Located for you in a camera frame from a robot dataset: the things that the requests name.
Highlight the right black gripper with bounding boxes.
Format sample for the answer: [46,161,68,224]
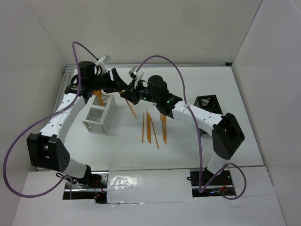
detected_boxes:
[120,78,159,105]

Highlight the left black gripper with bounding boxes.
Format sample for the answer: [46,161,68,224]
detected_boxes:
[89,68,128,94]

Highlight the orange spoon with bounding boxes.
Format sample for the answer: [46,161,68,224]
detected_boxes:
[94,90,102,99]
[98,98,106,106]

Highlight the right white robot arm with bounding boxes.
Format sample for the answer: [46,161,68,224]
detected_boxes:
[120,75,245,185]

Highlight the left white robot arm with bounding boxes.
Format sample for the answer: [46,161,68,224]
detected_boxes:
[26,61,128,188]

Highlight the orange chopstick left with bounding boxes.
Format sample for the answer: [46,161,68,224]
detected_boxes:
[141,112,145,143]

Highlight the orange chopstick right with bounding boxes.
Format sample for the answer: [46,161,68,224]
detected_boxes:
[151,119,159,149]

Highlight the white utensil container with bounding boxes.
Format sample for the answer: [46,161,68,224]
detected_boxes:
[82,93,117,135]

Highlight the black utensil container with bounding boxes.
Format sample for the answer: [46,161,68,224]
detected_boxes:
[194,94,223,135]

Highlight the white tape sheet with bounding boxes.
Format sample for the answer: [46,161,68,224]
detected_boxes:
[107,169,193,204]

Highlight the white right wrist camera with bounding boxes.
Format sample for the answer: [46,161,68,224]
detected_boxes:
[129,66,144,89]

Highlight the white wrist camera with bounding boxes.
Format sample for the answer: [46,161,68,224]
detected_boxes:
[95,55,111,72]
[129,66,144,89]

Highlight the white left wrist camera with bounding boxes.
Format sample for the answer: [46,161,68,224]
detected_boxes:
[95,55,111,72]

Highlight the aluminium rail at back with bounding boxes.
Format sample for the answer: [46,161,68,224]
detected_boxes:
[64,62,232,69]

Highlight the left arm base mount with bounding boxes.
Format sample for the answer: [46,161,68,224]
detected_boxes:
[63,171,109,204]

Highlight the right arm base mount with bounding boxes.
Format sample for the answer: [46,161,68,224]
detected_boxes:
[186,170,236,197]

